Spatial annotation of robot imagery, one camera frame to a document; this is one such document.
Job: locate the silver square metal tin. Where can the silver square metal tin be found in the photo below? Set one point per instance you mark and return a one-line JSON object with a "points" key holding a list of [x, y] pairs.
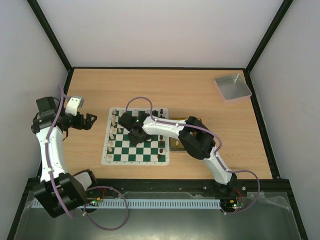
{"points": [[232, 89]]}

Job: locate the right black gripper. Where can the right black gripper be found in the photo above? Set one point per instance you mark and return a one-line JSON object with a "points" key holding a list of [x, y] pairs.
{"points": [[136, 135]]}

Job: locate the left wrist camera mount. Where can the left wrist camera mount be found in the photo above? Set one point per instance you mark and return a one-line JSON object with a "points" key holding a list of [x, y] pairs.
{"points": [[73, 104]]}

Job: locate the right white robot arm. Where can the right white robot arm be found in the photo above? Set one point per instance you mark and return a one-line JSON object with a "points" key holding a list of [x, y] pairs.
{"points": [[197, 140]]}

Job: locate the white slotted cable duct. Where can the white slotted cable duct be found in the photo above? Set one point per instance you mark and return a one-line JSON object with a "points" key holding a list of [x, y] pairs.
{"points": [[157, 204]]}

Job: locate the green white chess board mat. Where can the green white chess board mat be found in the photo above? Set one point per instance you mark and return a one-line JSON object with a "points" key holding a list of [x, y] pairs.
{"points": [[118, 151]]}

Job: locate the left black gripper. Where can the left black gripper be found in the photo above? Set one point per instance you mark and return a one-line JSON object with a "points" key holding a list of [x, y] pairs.
{"points": [[88, 125]]}

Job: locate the black aluminium frame rail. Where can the black aluminium frame rail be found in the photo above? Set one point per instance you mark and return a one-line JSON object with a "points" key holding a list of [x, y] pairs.
{"points": [[204, 187]]}

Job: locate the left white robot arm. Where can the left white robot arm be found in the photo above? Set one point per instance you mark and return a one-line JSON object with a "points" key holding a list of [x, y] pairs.
{"points": [[60, 192]]}

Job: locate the gold metal tin tray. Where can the gold metal tin tray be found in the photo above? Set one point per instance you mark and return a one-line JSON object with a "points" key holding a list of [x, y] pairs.
{"points": [[175, 145]]}

